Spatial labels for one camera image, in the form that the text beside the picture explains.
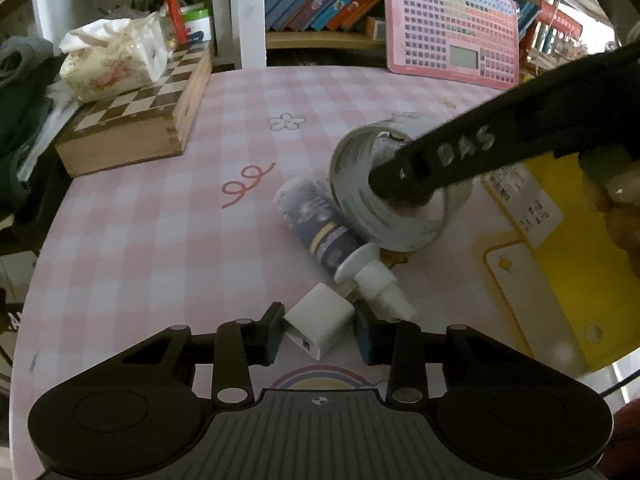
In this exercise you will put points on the red box on shelf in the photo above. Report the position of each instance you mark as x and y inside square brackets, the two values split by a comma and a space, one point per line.
[554, 18]

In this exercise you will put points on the pile of clothes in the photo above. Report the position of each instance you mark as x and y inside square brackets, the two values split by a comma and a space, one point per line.
[35, 106]

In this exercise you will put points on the pink learning tablet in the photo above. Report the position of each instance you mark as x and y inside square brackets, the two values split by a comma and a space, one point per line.
[473, 41]

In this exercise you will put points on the white yellow-bordered mat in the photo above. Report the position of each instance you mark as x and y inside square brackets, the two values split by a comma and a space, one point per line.
[494, 286]

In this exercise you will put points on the green white jar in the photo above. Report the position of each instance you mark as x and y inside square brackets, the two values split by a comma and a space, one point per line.
[196, 19]

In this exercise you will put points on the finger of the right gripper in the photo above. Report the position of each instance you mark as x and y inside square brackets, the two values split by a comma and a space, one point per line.
[471, 144]

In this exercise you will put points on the person right hand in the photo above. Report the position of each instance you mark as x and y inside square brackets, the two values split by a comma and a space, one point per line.
[611, 184]

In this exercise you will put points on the red white-capped stick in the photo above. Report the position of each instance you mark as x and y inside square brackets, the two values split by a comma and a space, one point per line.
[173, 10]

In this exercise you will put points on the white bookshelf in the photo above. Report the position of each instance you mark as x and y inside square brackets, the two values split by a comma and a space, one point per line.
[247, 10]

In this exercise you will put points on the pink checkered tablecloth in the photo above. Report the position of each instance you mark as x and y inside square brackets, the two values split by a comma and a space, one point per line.
[196, 239]

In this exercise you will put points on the dark spray bottle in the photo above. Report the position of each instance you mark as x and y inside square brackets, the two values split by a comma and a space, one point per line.
[315, 219]

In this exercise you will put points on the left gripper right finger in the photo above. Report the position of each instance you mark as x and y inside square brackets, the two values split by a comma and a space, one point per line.
[397, 345]

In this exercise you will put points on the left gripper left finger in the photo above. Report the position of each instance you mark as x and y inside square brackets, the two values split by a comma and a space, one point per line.
[241, 344]

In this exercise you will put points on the floral tissue pack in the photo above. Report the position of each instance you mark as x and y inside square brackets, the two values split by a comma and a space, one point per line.
[109, 57]

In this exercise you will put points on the wooden chess box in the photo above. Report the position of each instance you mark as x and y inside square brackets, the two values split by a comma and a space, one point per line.
[150, 123]

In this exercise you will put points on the small white charger cube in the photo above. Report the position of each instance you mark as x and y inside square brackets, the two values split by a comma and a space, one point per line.
[318, 320]

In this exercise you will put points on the grey tape roll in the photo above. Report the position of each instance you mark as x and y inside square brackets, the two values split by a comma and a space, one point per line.
[394, 228]

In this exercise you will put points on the yellow cardboard box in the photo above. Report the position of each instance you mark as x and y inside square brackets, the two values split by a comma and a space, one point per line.
[546, 204]

